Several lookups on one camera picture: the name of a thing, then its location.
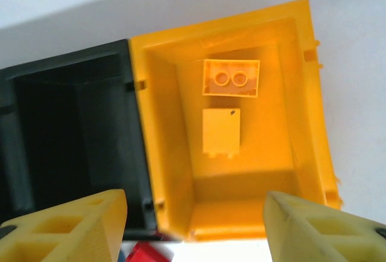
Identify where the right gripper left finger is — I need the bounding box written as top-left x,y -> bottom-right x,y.
0,188 -> 127,262

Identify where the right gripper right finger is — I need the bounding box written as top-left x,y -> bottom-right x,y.
264,191 -> 386,262

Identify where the yellow lego brick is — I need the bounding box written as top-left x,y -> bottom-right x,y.
201,107 -> 242,159
201,59 -> 261,98

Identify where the yellow plastic bin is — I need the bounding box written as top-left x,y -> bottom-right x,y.
128,0 -> 344,241

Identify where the black plastic bin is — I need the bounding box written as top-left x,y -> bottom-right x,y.
0,39 -> 160,241

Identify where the red lego brick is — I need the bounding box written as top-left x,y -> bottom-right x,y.
125,240 -> 177,262

